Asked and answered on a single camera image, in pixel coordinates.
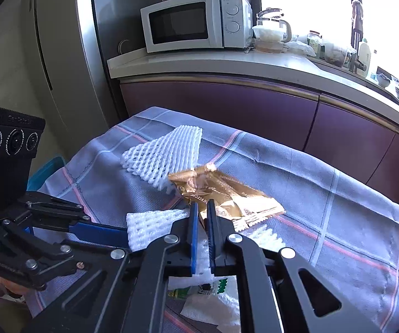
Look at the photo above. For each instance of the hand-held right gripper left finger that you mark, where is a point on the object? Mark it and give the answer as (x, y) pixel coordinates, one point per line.
(140, 284)

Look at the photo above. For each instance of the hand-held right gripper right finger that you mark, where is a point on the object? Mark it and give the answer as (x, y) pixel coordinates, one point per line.
(255, 284)

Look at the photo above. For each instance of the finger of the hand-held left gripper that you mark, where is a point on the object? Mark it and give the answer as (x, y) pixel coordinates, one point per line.
(46, 256)
(95, 231)

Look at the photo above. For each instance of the teal plastic trash bin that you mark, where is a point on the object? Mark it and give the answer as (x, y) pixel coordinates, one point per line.
(46, 173)

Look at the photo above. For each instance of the long white foam fruit net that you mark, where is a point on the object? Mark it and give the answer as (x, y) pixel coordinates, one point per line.
(147, 229)

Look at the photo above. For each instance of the large white foam fruit net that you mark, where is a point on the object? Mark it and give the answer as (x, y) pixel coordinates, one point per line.
(164, 152)

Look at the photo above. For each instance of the person's left hand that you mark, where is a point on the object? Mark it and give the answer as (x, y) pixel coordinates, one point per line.
(1, 284)

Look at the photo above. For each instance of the green labelled plastic packet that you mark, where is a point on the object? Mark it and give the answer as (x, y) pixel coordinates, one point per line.
(220, 284)

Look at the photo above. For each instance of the crumpled white tissue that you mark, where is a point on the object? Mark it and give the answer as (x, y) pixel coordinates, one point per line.
(220, 314)

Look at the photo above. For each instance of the grey checked tablecloth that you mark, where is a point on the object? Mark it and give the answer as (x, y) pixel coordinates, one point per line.
(307, 215)

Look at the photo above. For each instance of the gold snack wrapper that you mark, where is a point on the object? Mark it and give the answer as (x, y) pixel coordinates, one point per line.
(234, 194)

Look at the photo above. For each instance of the silver refrigerator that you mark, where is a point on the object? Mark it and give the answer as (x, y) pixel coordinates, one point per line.
(64, 59)

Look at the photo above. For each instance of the purple kitchen counter cabinet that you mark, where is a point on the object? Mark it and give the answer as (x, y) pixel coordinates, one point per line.
(255, 104)

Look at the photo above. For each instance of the white microwave oven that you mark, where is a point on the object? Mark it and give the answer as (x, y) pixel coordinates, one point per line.
(178, 24)

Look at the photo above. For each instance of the clear container brown contents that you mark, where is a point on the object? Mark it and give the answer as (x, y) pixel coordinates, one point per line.
(268, 46)

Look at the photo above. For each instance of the clear plastic bag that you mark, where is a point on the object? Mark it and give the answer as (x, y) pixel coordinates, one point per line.
(300, 48)

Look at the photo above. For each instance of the small patterned bowl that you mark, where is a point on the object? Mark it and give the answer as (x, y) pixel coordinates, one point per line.
(383, 80)

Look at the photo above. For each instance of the glass jar brown contents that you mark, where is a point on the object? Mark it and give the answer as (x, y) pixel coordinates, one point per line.
(336, 55)

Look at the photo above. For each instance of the green labelled glass jar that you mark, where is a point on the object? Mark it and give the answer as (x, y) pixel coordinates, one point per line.
(315, 43)

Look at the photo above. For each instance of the clear container white contents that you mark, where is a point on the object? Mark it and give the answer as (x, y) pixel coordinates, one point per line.
(268, 34)

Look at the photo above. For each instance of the white soap bottle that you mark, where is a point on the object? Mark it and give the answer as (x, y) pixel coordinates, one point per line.
(364, 57)

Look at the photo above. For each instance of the glass kettle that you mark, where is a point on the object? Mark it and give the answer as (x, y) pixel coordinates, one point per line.
(272, 15)

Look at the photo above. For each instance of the steel kitchen faucet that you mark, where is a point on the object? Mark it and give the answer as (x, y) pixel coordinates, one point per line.
(357, 24)

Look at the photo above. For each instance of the kitchen window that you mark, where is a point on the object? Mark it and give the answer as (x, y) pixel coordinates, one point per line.
(307, 0)

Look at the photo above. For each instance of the round wall fitting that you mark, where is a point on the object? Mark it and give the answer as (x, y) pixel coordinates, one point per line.
(124, 45)

